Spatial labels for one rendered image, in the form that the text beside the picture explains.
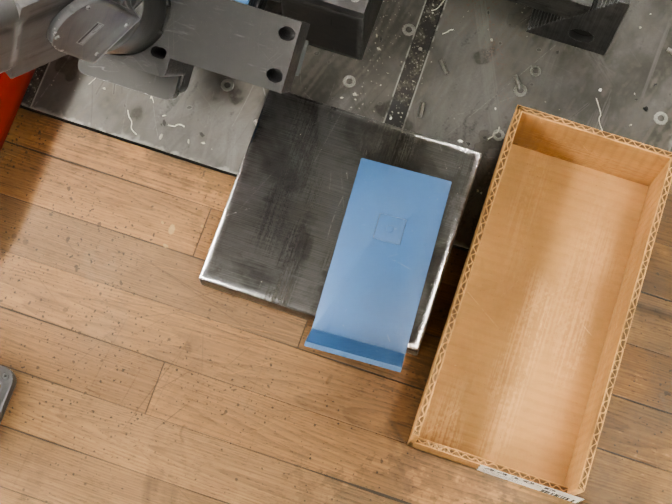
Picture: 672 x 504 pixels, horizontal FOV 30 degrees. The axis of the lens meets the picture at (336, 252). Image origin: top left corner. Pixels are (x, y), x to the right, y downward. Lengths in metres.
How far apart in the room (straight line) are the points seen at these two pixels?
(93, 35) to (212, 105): 0.34
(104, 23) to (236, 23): 0.11
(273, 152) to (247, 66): 0.22
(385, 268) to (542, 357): 0.13
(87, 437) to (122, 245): 0.15
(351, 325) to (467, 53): 0.24
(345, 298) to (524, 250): 0.14
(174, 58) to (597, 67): 0.39
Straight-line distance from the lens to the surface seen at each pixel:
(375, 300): 0.91
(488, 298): 0.94
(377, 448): 0.92
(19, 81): 1.00
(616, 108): 1.01
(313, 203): 0.94
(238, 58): 0.74
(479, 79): 1.00
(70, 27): 0.64
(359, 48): 0.98
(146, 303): 0.95
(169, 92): 0.80
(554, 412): 0.93
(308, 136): 0.95
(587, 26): 0.99
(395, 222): 0.93
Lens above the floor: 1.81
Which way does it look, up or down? 75 degrees down
